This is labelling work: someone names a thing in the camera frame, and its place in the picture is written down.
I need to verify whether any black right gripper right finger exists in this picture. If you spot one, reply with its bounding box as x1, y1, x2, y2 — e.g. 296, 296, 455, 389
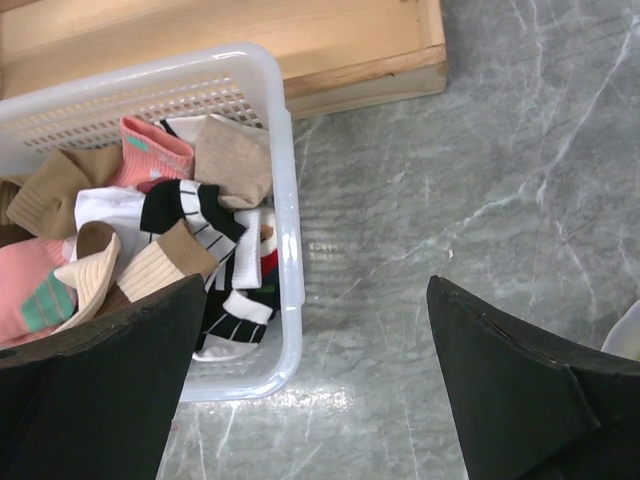
426, 276, 639, 479

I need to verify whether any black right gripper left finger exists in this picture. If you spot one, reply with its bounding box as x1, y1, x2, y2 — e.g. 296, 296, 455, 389
1, 275, 206, 479

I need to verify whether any cream brown ribbed sock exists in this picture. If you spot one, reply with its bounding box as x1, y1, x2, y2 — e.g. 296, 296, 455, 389
54, 220, 219, 333

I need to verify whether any wooden hanger stand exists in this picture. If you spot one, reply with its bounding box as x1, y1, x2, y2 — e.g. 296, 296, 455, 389
1, 1, 448, 118

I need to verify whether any pink sock left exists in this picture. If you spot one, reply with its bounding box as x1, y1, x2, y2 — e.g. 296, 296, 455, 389
1, 238, 77, 348

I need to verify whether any black white striped sock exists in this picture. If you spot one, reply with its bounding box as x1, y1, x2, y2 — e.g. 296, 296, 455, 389
136, 180, 280, 362

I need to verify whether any tan brown sock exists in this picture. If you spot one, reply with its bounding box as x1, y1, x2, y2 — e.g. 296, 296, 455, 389
1, 145, 123, 240

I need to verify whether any pink sock with green stripes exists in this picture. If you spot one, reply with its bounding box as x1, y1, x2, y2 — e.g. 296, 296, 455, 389
108, 116, 195, 187

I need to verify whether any beige folded sock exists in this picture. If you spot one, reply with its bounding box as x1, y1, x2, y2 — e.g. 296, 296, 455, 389
194, 115, 272, 209

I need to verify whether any white plastic laundry basket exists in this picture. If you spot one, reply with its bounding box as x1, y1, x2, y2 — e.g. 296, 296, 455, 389
1, 44, 304, 402

